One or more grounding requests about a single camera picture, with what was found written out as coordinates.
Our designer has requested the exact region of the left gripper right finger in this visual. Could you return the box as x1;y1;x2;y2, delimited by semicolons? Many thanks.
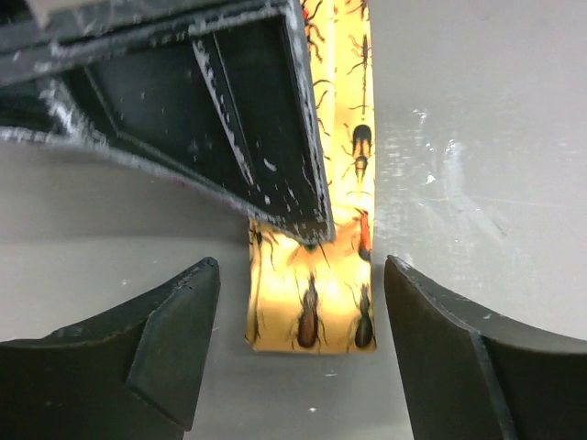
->
384;256;586;439

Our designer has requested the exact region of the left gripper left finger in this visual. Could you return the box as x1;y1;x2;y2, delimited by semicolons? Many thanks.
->
1;257;220;439

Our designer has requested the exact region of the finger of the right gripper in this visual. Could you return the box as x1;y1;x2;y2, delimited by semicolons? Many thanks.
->
1;1;335;244

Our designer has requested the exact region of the yellow insect print tie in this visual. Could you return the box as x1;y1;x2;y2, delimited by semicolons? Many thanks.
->
245;1;376;354

